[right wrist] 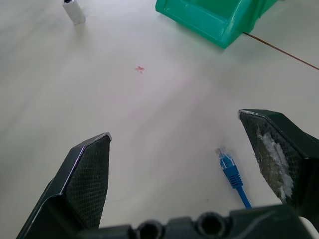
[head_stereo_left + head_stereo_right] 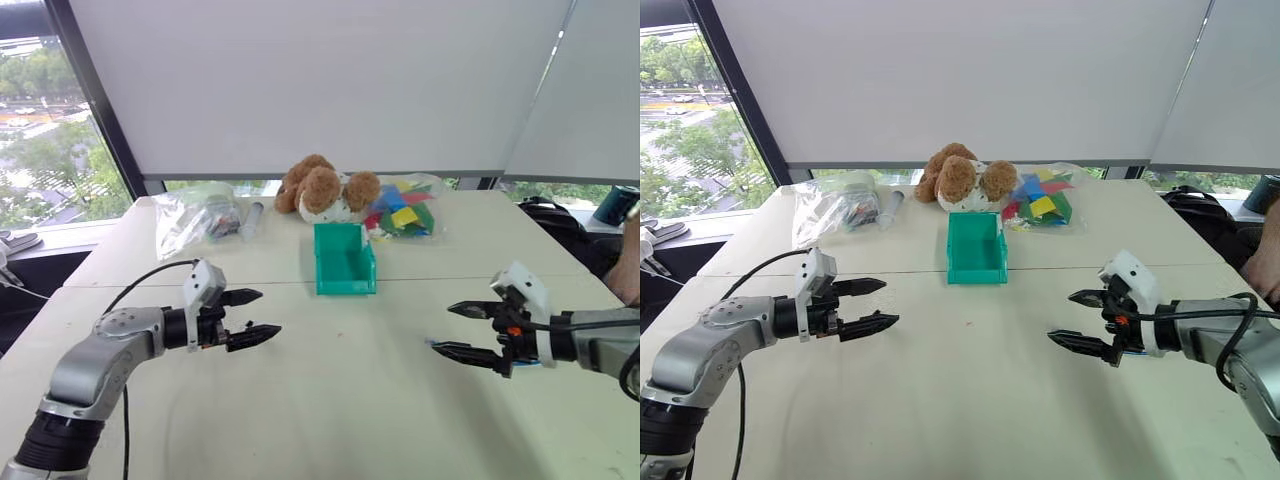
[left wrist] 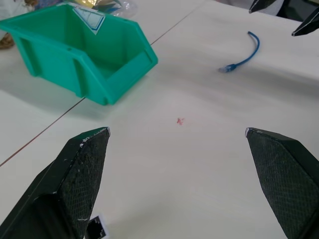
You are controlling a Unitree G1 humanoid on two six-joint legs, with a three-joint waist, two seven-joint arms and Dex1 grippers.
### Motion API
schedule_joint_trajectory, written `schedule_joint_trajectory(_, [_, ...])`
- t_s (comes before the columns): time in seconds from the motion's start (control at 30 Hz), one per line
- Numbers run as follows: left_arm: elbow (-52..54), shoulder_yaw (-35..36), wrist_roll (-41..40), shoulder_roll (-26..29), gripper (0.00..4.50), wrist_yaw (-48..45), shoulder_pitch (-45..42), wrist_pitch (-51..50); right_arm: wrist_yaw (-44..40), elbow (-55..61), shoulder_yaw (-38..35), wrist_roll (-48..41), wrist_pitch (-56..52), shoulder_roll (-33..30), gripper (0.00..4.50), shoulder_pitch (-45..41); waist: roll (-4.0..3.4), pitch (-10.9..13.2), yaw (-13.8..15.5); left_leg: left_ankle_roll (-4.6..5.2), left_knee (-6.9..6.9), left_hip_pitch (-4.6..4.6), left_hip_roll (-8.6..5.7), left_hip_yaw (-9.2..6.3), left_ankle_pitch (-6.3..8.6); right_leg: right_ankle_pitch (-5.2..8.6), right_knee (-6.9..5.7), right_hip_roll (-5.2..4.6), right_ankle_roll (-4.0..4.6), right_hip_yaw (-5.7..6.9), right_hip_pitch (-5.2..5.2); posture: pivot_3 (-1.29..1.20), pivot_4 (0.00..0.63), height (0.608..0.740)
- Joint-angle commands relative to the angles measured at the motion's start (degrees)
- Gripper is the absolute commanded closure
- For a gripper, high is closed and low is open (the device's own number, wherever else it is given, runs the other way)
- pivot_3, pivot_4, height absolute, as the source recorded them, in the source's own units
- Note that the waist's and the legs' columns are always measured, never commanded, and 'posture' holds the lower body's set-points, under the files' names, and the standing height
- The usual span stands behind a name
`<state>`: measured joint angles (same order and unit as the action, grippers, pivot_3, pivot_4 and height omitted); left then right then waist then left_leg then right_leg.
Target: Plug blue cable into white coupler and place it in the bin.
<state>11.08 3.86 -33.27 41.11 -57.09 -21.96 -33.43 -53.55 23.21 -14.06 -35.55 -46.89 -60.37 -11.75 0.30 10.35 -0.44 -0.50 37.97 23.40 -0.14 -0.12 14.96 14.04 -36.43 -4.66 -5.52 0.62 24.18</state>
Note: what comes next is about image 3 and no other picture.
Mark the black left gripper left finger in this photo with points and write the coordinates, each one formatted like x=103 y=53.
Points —
x=74 y=184

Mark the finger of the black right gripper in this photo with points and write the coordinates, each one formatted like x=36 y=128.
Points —
x=307 y=25
x=261 y=4

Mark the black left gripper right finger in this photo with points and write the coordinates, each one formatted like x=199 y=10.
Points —
x=281 y=179

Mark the green plastic storage bin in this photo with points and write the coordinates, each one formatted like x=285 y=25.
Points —
x=82 y=56

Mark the clear plastic bag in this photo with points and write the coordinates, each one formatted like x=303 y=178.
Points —
x=113 y=6

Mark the brown woven basket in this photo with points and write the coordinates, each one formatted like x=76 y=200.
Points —
x=6 y=41

